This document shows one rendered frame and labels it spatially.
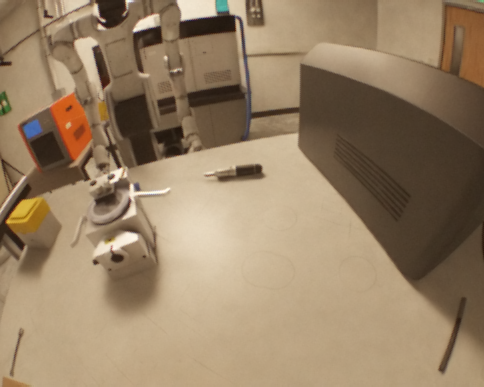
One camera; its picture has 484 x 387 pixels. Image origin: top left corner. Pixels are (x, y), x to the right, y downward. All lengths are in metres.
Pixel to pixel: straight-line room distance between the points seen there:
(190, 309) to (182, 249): 0.12
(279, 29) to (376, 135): 3.02
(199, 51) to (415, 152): 1.76
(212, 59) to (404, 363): 1.97
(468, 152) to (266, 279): 0.32
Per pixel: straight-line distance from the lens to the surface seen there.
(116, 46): 0.93
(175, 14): 0.95
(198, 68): 1.90
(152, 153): 0.97
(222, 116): 1.95
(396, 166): 0.35
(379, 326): 0.36
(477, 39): 3.50
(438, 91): 0.32
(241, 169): 0.51
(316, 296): 0.34
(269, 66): 3.27
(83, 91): 1.14
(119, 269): 0.39
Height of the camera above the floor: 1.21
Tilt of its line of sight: 40 degrees down
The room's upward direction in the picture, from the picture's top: 6 degrees counter-clockwise
